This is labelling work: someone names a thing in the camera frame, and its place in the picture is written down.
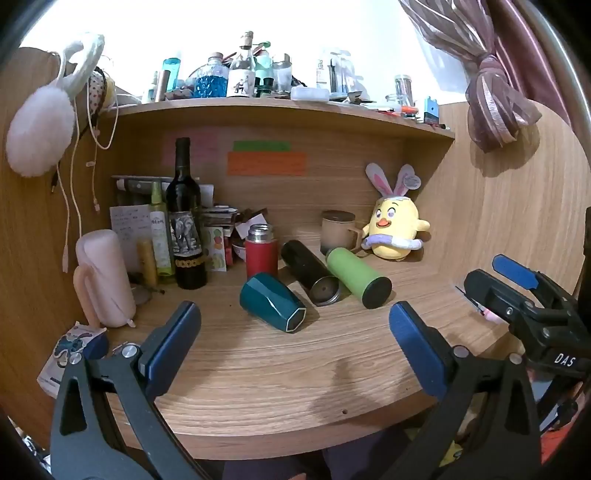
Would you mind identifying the glass bottle blue beads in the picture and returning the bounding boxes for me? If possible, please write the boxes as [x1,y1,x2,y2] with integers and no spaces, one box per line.
[193,52,230,99]

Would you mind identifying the clear plastic package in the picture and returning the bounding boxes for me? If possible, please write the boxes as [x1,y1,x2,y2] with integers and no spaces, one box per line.
[316,46,356,98]

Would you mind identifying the tall glass cylinder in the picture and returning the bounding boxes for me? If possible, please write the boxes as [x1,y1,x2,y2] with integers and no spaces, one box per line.
[394,74,414,110]

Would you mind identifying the mint green bottle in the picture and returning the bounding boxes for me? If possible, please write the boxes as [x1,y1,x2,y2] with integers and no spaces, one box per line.
[254,42,273,93]

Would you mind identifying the yellow chick plush toy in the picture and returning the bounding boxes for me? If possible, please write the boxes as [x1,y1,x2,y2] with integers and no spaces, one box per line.
[360,162,431,263]

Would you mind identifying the grey storage box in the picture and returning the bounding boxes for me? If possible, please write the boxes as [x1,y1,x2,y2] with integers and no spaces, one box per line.
[111,174,202,206]

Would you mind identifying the white handwritten note paper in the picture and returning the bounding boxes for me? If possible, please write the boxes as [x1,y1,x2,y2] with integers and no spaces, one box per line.
[109,204,153,274]

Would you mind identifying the green sticky note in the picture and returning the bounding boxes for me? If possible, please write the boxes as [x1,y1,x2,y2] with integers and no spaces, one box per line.
[233,140,292,152]

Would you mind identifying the pink handled appliance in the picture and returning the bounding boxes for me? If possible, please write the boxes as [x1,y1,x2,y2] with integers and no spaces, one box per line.
[74,229,138,329]

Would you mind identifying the teal faceted cup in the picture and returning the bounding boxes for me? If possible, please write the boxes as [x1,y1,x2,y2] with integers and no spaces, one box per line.
[239,272,308,333]

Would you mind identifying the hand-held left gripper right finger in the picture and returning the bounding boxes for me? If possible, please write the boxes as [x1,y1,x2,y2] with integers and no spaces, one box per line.
[389,301,542,480]

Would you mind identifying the clear glass jar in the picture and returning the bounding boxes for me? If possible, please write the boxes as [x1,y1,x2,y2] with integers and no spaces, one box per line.
[271,54,293,96]

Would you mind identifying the thin black stick pink end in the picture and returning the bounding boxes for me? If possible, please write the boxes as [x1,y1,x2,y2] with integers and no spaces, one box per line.
[455,285,500,324]

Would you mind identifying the white packet blue cartoon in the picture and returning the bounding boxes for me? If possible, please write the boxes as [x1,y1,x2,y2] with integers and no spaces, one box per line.
[37,322,110,398]

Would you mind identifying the green thermos bottle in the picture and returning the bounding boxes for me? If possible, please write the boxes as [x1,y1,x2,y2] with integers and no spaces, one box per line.
[325,247,393,310]

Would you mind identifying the yellow tube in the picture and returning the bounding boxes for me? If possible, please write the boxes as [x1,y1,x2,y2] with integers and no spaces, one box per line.
[136,238,159,287]

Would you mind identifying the white fluffy earmuffs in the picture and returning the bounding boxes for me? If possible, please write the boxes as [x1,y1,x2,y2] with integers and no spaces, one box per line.
[6,33,106,178]

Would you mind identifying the brown mug with lid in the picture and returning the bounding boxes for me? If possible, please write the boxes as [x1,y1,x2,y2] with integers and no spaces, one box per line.
[321,210,368,254]

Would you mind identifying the dark wine bottle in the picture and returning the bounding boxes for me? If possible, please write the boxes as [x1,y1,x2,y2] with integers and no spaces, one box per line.
[165,137,208,291]

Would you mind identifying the red thermos bottle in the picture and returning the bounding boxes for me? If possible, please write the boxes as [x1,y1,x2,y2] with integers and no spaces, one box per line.
[245,223,280,280]

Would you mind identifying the colourful dot sticker sheet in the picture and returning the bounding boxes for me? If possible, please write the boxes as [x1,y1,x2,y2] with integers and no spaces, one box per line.
[203,224,228,272]

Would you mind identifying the pile of small boxes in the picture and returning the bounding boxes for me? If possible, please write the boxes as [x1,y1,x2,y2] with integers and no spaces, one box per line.
[199,205,269,261]

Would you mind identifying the teal cylinder bottle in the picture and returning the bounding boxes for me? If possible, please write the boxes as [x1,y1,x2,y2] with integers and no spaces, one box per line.
[163,57,182,93]

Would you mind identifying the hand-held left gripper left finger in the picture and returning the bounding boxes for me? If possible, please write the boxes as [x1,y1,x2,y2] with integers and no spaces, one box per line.
[50,301,218,480]

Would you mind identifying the polka dot headband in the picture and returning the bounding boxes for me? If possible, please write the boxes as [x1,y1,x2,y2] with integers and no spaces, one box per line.
[87,68,117,112]

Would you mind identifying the black thermos bottle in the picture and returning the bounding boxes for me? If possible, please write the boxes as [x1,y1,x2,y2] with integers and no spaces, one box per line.
[281,239,344,307]

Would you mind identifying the pink sticky note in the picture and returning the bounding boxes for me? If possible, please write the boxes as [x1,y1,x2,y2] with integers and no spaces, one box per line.
[162,133,219,165]

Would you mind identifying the clear bottle white label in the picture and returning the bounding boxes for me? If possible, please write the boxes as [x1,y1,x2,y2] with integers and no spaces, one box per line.
[226,31,257,98]

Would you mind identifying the white cable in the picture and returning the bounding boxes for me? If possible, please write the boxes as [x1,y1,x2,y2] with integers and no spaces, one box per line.
[60,83,122,274]

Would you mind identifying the purple striped curtain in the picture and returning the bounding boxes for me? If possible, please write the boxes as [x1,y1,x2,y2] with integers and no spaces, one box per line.
[399,0,579,154]

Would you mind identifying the white flat box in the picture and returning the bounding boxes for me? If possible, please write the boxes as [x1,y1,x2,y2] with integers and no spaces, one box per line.
[290,86,330,103]

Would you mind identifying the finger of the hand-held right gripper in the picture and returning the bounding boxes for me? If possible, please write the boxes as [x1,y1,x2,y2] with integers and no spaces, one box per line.
[492,254,574,303]
[464,270,537,325]

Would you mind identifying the green spray bottle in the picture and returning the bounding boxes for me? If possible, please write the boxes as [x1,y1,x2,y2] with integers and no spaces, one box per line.
[148,181,175,278]

